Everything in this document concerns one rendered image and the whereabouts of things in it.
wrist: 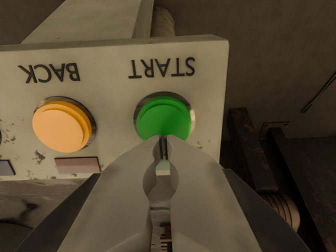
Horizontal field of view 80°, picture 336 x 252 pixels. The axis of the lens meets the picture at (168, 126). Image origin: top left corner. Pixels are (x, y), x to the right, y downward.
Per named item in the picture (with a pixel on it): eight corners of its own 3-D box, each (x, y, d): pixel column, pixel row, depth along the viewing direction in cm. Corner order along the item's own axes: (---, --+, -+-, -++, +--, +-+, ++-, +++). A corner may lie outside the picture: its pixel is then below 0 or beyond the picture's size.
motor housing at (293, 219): (246, 123, 104) (291, 240, 68) (203, 125, 104) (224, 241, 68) (253, 104, 94) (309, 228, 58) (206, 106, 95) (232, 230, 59)
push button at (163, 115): (190, 137, 17) (192, 150, 15) (141, 139, 17) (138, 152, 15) (190, 91, 15) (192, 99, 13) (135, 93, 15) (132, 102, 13)
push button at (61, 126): (100, 141, 17) (92, 153, 15) (52, 143, 17) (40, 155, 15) (89, 95, 15) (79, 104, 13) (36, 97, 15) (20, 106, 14)
